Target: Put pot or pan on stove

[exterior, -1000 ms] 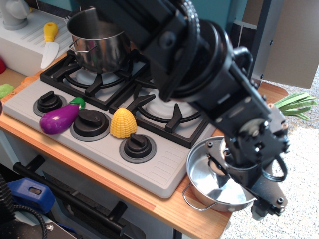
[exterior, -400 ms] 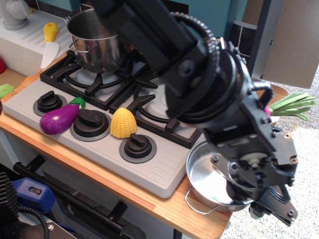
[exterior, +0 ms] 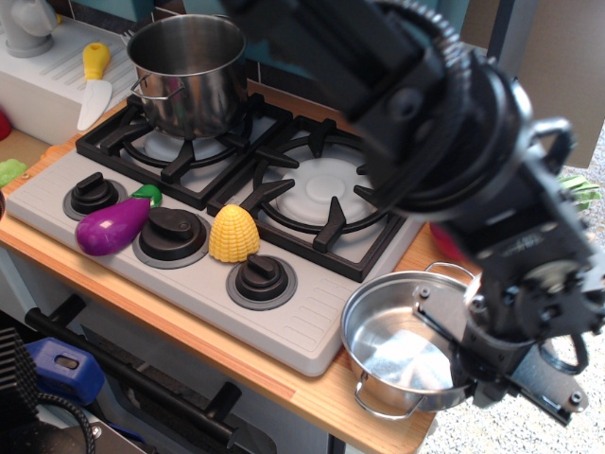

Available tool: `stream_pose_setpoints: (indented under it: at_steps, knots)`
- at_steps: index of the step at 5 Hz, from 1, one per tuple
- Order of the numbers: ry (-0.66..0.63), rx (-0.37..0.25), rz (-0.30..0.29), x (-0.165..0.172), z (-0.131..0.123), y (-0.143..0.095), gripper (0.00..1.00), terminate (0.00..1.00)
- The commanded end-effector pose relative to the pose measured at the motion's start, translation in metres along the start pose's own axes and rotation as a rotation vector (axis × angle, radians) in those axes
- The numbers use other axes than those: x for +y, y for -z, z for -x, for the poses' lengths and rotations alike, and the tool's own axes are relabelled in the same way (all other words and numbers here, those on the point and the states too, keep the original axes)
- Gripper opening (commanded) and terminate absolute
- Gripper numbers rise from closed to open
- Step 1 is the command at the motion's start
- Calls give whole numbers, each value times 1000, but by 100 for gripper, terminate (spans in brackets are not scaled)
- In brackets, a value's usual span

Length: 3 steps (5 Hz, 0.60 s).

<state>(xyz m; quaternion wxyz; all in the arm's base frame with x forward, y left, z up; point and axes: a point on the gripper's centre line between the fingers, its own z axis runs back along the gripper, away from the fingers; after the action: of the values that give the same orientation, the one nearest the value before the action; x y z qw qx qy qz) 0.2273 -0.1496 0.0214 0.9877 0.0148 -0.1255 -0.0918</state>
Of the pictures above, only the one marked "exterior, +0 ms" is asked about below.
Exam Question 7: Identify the black oven door handle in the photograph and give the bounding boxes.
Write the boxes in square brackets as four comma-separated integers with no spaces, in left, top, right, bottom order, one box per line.
[25,295,242,448]

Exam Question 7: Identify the black right stove knob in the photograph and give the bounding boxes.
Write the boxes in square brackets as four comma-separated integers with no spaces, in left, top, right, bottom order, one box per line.
[226,253,298,311]

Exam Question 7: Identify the green toy lettuce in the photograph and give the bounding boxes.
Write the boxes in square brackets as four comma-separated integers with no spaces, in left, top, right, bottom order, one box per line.
[0,158,27,187]

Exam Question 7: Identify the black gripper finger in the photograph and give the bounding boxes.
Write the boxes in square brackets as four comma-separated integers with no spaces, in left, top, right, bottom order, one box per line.
[473,378,510,409]

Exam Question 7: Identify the red toy item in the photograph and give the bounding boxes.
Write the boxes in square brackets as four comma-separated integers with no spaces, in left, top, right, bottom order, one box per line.
[0,111,12,141]

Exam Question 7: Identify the purple toy eggplant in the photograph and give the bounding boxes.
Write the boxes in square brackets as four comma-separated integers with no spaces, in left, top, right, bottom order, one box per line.
[75,184,163,256]

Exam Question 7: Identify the small shallow steel pot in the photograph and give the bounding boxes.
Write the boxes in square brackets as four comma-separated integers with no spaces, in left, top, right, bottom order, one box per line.
[341,262,478,421]

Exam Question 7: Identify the yellow toy corn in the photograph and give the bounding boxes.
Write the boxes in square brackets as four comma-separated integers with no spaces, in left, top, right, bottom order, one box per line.
[209,204,260,263]

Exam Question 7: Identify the black stove knob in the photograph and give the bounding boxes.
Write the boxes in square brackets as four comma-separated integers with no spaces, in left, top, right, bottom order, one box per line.
[132,208,210,270]
[62,172,128,220]
[226,253,298,311]

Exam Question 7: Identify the tall steel stock pot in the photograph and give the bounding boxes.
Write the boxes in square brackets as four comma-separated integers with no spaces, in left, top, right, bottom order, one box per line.
[127,14,248,140]

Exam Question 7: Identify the yellow handled toy knife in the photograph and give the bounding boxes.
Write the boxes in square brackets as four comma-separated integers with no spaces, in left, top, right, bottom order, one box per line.
[77,43,112,131]

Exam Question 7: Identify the black braided cable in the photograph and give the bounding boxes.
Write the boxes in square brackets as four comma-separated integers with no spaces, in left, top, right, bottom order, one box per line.
[32,392,95,454]

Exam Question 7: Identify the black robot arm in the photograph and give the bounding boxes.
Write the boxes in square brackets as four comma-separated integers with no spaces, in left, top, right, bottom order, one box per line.
[224,1,604,424]

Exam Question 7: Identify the grey toy stove top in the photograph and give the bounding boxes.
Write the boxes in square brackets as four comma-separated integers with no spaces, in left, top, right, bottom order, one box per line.
[5,94,426,377]

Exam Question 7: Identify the black burner grate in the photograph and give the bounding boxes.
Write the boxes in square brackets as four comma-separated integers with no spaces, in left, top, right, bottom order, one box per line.
[76,94,293,210]
[207,116,421,282]

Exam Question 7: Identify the pink toy radish green leaves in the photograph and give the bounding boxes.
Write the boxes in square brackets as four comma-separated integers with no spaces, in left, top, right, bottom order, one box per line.
[428,174,603,264]

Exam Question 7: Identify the black left burner grate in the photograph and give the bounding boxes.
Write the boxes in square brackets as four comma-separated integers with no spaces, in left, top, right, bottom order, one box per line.
[76,94,293,210]

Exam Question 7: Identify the black right burner grate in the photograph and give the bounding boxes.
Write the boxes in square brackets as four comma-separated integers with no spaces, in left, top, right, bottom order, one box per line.
[207,116,421,282]

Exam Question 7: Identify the black middle stove knob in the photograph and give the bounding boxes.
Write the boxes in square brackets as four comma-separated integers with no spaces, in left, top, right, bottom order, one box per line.
[132,208,210,270]

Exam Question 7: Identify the grey toy faucet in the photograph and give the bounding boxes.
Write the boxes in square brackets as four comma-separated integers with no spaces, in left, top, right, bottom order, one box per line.
[1,0,59,58]

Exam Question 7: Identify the white toy sink unit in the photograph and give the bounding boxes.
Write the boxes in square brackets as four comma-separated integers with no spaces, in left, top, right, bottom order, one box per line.
[1,18,136,145]

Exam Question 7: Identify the brown cardboard panel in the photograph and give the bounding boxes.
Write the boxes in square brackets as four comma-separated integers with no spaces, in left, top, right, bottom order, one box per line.
[462,1,604,167]

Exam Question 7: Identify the blue clamp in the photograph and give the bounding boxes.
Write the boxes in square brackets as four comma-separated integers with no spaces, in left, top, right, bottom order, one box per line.
[26,338,105,407]

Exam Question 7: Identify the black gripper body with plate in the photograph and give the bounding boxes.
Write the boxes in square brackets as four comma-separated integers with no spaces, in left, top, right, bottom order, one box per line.
[414,284,589,426]

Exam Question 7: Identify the black left stove knob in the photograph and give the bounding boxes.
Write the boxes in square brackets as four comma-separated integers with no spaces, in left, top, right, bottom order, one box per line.
[62,172,128,220]

